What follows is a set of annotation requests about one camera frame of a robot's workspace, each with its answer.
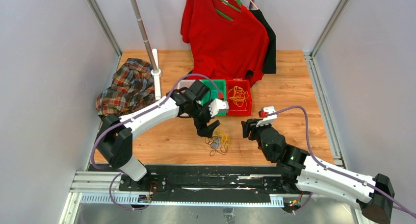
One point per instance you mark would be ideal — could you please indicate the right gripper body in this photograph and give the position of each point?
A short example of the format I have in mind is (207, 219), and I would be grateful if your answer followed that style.
(255, 131)

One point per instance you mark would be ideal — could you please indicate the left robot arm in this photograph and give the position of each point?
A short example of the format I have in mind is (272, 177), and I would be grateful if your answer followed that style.
(115, 138)

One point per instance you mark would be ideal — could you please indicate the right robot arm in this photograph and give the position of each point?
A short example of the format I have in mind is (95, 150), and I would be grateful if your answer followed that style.
(303, 172)

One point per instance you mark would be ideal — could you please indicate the red t-shirt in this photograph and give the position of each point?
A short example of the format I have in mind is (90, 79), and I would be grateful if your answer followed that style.
(223, 49)

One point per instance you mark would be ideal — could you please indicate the plaid flannel shirt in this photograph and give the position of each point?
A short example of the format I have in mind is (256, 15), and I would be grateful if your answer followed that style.
(132, 88)

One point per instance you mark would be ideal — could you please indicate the green plastic bin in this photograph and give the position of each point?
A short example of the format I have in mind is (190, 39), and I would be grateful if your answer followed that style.
(215, 86)

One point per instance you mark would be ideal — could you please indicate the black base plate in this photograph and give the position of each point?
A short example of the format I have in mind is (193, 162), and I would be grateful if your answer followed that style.
(205, 183)

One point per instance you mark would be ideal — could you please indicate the white plastic bin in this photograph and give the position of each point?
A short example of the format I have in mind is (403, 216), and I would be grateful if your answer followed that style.
(185, 84)

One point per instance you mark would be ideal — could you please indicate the red plastic bin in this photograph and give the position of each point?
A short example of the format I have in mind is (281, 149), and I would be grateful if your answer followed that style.
(239, 97)

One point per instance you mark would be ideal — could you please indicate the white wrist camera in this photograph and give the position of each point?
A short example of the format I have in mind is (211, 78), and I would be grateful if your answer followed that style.
(218, 105)
(268, 116)

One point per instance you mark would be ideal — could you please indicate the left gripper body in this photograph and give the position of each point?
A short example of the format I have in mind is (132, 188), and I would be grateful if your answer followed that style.
(202, 117)

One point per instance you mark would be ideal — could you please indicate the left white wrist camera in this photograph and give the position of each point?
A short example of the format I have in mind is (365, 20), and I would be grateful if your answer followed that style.
(218, 105)

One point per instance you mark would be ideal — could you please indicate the black garment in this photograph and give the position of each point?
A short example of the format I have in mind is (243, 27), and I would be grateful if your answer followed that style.
(269, 64)

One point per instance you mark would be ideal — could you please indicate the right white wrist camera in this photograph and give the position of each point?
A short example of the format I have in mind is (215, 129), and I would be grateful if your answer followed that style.
(268, 116)

